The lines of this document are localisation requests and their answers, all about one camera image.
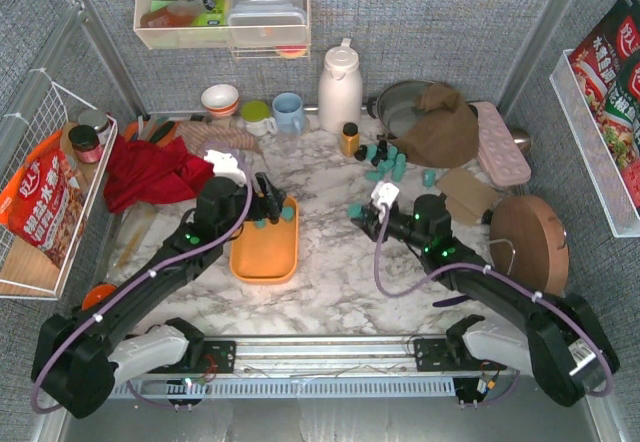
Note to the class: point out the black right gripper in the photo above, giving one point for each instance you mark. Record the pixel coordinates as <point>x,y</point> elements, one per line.
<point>373,224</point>

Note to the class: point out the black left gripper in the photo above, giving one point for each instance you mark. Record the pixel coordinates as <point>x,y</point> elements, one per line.
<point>263,198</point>

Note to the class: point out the orange snack bag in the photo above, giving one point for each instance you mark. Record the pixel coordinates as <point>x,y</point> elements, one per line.
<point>40,205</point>

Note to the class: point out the white orange striped bowl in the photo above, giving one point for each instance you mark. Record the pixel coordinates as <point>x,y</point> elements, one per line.
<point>220,100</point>

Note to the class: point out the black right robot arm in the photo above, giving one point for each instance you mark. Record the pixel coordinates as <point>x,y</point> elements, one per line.
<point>569,352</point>

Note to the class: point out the striped pink cloth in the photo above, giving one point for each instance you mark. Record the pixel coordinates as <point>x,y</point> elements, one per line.
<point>200,137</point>

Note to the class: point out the pink ice cube tray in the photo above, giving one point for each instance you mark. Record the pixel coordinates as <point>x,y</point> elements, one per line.
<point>498,154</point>

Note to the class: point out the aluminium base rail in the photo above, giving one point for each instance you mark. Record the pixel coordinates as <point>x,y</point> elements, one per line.
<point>325,352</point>

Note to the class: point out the round wooden board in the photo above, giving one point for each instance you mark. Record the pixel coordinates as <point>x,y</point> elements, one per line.
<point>528,243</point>

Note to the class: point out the red jam jar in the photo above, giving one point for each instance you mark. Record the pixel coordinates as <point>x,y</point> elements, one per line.
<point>86,144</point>

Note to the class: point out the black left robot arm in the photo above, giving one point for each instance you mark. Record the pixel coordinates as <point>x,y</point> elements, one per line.
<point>80,359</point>

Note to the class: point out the clear plastic food containers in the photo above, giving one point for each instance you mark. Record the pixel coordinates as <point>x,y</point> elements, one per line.
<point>263,23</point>

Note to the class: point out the orange plastic storage basket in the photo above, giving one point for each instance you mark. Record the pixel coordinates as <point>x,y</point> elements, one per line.
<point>266,256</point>

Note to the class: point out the white side wall rack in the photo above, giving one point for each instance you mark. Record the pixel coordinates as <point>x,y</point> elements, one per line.
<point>616,203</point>

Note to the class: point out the white thermos jug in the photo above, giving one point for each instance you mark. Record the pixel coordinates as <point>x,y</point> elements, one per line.
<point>340,91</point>

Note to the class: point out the blue mug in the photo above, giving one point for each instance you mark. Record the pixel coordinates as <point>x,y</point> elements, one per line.
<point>288,111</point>

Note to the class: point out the white wire wall basket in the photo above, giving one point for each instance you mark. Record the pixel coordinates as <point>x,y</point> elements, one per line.
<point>26,273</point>

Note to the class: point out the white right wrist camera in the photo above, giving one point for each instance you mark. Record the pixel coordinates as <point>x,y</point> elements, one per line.
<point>384,194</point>

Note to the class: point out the green capsule with chinese text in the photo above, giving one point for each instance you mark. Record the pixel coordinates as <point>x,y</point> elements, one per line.
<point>355,210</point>

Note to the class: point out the red noodle package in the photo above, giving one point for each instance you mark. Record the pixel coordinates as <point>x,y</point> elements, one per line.
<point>606,67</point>

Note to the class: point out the brown cloth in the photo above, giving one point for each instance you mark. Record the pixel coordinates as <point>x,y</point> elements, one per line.
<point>446,135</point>

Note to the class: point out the steel pot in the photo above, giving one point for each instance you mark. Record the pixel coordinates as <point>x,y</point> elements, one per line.
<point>397,106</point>

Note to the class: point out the green capsule with number 3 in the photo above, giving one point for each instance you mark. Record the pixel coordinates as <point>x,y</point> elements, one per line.
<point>428,178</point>

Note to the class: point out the red cloth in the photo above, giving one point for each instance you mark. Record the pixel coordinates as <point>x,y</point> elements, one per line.
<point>139,171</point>

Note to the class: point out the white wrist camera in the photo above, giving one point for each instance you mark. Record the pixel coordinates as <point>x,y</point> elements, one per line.
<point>384,194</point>
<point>227,166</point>

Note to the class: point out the green lidded cup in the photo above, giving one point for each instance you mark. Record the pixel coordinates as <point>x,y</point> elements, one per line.
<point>257,119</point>

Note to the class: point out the brown cardboard sheet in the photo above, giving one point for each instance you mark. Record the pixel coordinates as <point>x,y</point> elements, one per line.
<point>467,198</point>

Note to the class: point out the yellow bottle black cap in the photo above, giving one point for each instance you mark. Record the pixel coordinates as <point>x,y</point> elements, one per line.
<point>349,139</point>

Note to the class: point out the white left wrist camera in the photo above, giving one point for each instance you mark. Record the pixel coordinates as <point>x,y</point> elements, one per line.
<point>227,166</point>

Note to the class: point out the orange round lid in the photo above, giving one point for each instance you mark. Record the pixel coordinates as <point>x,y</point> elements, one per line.
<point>96,295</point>

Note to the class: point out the green capsule number 3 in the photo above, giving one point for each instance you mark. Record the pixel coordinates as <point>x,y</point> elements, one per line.
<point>288,213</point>

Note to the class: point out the cream wall rack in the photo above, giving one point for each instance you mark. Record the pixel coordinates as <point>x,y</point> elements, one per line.
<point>202,24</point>

